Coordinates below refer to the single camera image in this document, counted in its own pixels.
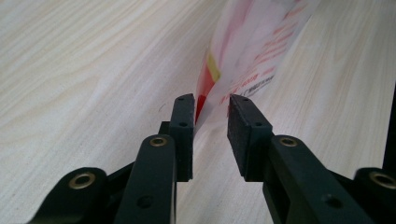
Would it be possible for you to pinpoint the red and white refill pouch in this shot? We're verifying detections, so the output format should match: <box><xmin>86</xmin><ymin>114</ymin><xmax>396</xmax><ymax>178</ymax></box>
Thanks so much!
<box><xmin>194</xmin><ymin>0</ymin><xmax>321</xmax><ymax>134</ymax></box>

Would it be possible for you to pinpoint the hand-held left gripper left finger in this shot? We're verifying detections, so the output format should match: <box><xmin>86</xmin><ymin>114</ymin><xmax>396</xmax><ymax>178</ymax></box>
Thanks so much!
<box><xmin>113</xmin><ymin>93</ymin><xmax>196</xmax><ymax>224</ymax></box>

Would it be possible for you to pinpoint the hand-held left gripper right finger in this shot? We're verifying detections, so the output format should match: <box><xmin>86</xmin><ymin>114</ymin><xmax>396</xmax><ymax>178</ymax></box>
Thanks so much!
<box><xmin>226</xmin><ymin>93</ymin><xmax>375</xmax><ymax>224</ymax></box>

